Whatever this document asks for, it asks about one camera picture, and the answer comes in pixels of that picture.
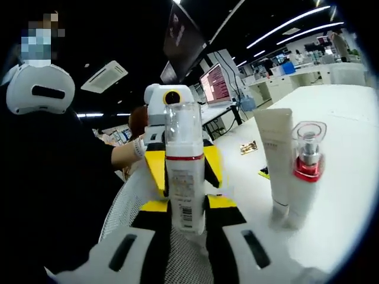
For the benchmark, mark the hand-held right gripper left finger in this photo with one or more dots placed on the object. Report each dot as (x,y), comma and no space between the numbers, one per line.
(142,251)

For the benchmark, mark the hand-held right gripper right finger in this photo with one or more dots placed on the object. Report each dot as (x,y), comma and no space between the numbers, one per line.
(234,251)

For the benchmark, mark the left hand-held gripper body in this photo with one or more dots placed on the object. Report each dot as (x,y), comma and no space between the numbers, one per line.
(155,100)

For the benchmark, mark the small white skincare bottle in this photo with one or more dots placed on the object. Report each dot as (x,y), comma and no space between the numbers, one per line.
(183,177)

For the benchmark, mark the white skincare tube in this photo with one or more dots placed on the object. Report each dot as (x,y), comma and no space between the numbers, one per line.
(275,154)

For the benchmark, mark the large white skincare bottle red collar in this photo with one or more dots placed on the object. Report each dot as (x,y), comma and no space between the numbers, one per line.
(308,192)

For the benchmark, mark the blue storage box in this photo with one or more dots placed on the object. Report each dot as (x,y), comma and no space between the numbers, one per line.
(288,68)

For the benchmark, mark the white wristwatch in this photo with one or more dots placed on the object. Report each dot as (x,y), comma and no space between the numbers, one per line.
(139,148)

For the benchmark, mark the gold foil sachet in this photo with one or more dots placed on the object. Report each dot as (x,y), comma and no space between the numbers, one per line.
(248,148)

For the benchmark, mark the grey mesh office chair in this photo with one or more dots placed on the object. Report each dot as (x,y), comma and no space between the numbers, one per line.
(121,207)

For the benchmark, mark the green black packet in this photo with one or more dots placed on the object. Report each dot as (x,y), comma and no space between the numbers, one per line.
(264,173)

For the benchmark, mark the white standing desk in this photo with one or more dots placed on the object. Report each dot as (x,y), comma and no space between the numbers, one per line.
(219,114)

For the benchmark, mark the ceiling air conditioner unit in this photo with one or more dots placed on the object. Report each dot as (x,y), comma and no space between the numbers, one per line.
(103,77)

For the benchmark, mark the computer monitor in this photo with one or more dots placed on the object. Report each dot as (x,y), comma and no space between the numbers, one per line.
(216,85)

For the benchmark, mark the hanging black monitor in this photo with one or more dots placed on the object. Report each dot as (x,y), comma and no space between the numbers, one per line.
(180,41)

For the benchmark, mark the blue water jug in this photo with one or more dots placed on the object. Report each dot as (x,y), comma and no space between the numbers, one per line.
(248,103)

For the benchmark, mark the person's black clothing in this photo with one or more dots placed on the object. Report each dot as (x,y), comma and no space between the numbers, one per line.
(44,177)

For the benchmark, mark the white worn device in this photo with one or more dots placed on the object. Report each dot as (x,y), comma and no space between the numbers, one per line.
(38,88)

